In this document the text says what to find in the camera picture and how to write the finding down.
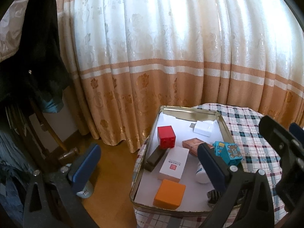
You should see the cream and orange curtain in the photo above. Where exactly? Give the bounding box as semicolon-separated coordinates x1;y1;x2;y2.
51;0;304;154

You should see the gold metal tin box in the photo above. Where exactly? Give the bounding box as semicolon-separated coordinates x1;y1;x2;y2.
129;105;250;217

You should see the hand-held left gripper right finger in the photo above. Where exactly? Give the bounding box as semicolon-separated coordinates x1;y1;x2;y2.
197;142;276;228

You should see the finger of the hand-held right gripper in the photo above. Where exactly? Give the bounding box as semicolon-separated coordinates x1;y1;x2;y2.
258;115;302;162
288;122;304;140

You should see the teal bear toy block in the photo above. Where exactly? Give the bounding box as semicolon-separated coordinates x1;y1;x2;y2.
212;141;243;167

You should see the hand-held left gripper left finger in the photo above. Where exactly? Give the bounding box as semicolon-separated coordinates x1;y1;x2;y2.
22;143;102;228

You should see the white medicine bottle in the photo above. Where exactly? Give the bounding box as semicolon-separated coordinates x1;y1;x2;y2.
195;162;211;184

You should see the white paper liner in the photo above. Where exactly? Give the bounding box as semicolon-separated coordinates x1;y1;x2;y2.
134;113;225;212

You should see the white charger cube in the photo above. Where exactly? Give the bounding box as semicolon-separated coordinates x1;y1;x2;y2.
189;121;213;138

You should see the black hair claw clip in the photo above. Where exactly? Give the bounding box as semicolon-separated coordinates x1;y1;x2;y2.
207;190;245;207

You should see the brown wooden chair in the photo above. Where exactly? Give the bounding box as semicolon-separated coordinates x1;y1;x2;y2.
5;97;80;169

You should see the white patterned cup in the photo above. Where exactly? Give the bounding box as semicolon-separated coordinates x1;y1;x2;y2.
76;180;95;198

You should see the red toy block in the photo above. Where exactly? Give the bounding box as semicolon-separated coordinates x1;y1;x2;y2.
157;126;177;150

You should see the grey quilted cloth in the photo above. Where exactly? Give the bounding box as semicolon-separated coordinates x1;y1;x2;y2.
0;0;36;62

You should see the dark brown box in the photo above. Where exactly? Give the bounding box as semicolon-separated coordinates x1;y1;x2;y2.
144;147;167;172

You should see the plaid tablecloth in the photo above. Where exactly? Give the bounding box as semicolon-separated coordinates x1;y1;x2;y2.
133;103;297;228

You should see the blue cloth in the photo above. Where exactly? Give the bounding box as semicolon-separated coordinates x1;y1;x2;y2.
39;95;63;114

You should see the blue grey clothing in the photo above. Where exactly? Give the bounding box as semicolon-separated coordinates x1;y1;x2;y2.
0;114;31;219

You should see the white box with red stamp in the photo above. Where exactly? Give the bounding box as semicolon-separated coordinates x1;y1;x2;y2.
157;147;190;181

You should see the orange box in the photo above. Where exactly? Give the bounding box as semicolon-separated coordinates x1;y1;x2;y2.
153;179;186;211

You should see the dark hanging jacket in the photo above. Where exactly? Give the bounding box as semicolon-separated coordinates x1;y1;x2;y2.
0;0;72;105

